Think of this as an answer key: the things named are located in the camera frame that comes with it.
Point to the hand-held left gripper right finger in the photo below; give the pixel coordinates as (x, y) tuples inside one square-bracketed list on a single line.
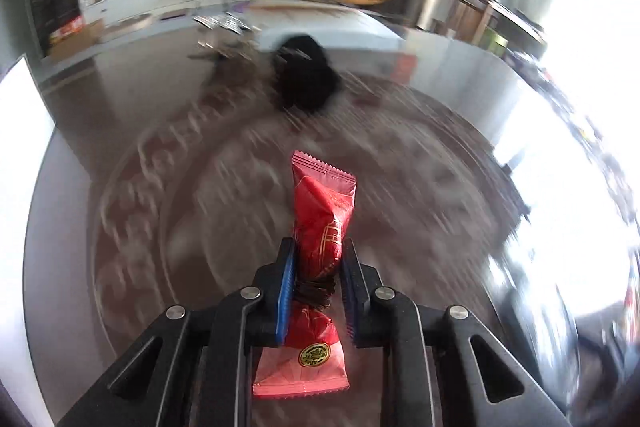
[(350, 297)]

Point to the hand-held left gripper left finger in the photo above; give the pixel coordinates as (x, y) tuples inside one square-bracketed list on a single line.
[(285, 287)]

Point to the red snack packet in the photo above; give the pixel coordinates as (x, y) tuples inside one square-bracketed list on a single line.
[(322, 217)]

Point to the brown rubber band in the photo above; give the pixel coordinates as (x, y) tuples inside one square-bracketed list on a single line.
[(312, 291)]

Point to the black cloth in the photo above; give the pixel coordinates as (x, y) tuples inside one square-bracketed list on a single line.
[(305, 72)]

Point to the patterned foil package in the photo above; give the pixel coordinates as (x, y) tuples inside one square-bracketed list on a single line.
[(222, 23)]

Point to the wooden side desk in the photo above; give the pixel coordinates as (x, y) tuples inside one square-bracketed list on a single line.
[(510, 19)]

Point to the red boxes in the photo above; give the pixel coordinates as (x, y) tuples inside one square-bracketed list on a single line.
[(67, 31)]

